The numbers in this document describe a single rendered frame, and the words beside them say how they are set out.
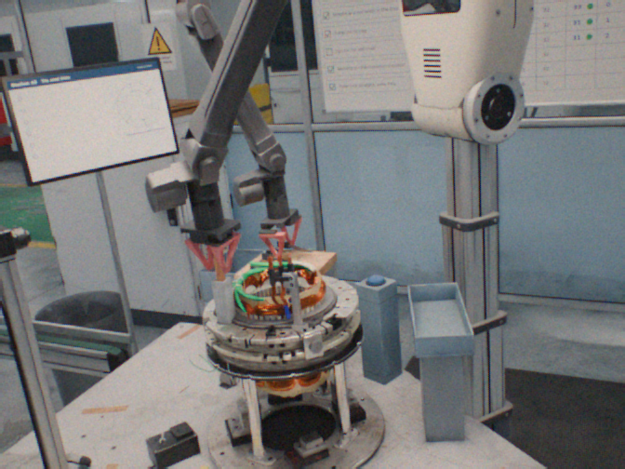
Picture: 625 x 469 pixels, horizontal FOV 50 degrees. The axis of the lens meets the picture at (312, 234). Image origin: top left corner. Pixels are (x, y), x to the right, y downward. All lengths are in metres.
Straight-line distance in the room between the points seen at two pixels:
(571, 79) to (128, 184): 2.29
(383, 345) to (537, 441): 1.31
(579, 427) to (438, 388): 1.56
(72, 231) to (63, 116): 1.98
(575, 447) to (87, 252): 2.80
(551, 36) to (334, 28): 1.06
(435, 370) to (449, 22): 0.70
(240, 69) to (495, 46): 0.56
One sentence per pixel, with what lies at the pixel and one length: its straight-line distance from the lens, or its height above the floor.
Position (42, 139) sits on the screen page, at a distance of 2.24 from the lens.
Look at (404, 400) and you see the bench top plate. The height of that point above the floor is 0.78.
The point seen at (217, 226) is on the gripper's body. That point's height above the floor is 1.30.
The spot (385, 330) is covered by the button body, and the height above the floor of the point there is 0.92.
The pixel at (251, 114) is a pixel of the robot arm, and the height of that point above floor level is 1.45.
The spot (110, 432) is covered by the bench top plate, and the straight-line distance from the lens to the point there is 1.69.
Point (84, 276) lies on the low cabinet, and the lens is 4.26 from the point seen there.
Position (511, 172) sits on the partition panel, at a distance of 3.50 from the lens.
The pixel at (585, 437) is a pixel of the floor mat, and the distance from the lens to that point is 2.88.
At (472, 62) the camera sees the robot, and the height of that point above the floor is 1.53.
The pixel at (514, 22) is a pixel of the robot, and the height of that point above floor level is 1.60.
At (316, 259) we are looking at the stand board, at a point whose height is 1.07.
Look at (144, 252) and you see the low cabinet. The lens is 3.87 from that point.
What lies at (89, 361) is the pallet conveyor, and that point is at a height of 0.72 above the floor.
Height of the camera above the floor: 1.66
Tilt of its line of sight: 18 degrees down
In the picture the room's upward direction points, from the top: 6 degrees counter-clockwise
